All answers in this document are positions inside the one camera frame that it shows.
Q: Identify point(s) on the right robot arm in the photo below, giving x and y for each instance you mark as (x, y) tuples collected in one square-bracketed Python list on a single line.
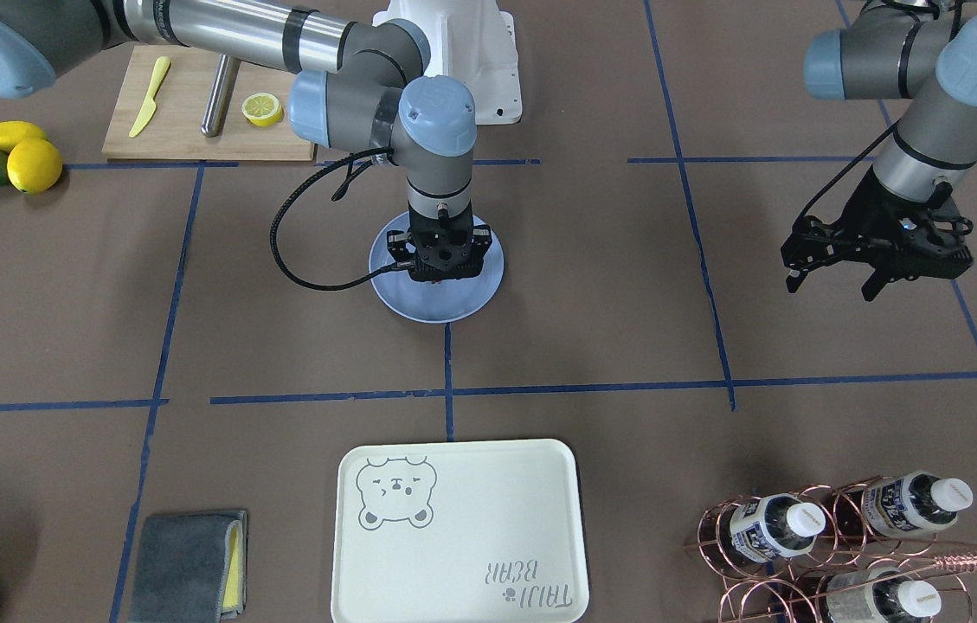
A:
[(357, 87)]

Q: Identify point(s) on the wooden cutting board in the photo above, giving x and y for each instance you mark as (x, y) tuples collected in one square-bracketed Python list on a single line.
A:
[(175, 131)]

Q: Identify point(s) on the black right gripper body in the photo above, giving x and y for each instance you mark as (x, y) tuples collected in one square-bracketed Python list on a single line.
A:
[(401, 248)]

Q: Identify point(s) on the grey folded cloth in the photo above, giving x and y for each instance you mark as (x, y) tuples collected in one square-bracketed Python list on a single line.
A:
[(191, 567)]

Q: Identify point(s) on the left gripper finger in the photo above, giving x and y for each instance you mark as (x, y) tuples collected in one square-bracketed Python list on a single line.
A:
[(814, 244), (885, 272)]

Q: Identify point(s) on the copper wire bottle rack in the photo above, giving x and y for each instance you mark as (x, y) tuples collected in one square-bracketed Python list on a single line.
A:
[(794, 589)]

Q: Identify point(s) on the yellow plastic knife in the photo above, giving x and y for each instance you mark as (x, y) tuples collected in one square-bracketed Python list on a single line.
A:
[(149, 105)]

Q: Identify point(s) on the cream bear tray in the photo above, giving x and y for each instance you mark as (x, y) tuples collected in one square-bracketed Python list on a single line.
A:
[(478, 531)]

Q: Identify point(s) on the steel knife sharpener rod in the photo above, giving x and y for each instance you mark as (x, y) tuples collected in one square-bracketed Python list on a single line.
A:
[(214, 119)]

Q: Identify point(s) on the blue plate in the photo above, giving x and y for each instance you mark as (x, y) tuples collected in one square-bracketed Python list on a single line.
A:
[(446, 301)]

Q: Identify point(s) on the yellow lemon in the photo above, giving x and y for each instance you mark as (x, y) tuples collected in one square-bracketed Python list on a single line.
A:
[(15, 131), (34, 165)]

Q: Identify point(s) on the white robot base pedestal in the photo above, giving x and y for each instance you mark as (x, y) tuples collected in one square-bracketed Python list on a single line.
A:
[(473, 42)]

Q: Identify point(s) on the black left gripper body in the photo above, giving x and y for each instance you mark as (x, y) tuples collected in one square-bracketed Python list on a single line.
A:
[(855, 208)]

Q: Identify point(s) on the tea bottle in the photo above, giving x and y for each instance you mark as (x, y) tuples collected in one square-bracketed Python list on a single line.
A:
[(879, 595), (920, 503), (762, 531)]

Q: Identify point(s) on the lemon half slice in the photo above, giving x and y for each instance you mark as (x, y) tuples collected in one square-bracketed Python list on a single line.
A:
[(262, 109)]

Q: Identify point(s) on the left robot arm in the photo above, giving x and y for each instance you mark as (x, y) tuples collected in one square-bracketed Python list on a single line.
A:
[(924, 52)]

